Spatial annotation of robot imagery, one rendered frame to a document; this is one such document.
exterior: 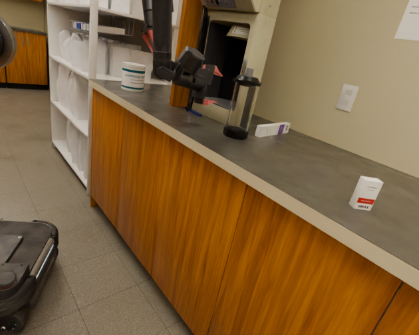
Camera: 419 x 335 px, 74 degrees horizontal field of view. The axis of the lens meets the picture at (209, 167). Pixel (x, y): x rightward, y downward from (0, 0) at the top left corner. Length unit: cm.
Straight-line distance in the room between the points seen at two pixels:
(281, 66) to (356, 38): 39
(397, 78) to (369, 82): 10
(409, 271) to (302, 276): 28
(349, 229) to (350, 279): 14
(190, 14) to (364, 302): 130
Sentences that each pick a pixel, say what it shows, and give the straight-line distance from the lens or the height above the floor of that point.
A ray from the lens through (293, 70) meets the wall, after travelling 163.
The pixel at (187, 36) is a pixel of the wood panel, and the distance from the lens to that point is 149.
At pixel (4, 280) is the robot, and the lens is 136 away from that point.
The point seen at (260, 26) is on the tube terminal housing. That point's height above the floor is 136.
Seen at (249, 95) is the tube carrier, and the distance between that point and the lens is 110.
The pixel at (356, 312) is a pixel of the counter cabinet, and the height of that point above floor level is 74.
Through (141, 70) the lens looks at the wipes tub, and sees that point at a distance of 174.
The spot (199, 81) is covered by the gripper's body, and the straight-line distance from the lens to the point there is 101.
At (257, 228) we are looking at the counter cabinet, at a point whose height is 77.
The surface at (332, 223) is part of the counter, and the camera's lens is 72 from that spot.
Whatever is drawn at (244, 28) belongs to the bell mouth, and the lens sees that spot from 135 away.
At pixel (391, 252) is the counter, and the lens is 70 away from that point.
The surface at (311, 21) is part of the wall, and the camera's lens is 163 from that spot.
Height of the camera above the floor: 125
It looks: 23 degrees down
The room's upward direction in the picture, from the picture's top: 12 degrees clockwise
